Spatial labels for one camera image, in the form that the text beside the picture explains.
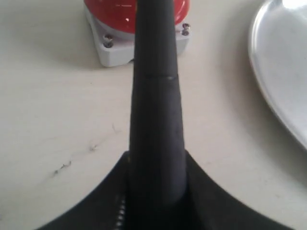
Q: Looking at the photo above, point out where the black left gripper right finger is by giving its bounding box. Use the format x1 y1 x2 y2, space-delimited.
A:
184 150 288 230

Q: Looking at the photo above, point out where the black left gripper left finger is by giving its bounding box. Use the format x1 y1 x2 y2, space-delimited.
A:
39 151 129 230

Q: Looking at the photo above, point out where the yellow black claw hammer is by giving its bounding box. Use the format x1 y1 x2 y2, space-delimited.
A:
129 0 187 212

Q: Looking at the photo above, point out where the red dome push button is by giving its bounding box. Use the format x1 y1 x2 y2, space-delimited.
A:
83 0 192 67

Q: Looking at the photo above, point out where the round steel plate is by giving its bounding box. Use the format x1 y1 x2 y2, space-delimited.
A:
248 0 307 147

